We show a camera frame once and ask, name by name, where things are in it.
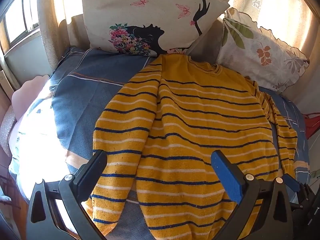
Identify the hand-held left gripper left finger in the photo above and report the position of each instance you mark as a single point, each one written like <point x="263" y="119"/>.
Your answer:
<point x="91" y="172"/>

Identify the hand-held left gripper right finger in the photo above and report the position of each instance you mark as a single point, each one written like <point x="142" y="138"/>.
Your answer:
<point x="226" y="175"/>

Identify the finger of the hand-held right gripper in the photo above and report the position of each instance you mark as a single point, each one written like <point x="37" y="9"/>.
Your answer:
<point x="292" y="183"/>

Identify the yellow striped sweater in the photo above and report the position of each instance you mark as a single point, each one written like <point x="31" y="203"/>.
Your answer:
<point x="200" y="120"/>

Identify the red bag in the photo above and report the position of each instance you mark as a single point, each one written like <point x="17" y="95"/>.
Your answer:
<point x="312" y="126"/>

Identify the blue plaid bed sheet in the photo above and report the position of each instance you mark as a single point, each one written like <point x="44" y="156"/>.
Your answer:
<point x="75" y="97"/>

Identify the white leaf print pillow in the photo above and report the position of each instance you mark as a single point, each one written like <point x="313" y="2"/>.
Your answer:
<point x="262" y="52"/>

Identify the beige bed headboard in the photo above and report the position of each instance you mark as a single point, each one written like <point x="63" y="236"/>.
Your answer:
<point x="75" y="30"/>

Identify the beige curtain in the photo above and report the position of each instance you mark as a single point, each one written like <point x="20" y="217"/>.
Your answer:
<point x="53" y="17"/>

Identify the cream pillow with figure print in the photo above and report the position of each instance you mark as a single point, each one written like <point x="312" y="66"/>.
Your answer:
<point x="140" y="10"/>

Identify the window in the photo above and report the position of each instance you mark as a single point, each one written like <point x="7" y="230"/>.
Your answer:
<point x="17" y="17"/>

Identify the white floral lace curtain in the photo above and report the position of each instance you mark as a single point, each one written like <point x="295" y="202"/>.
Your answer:
<point x="280" y="5"/>

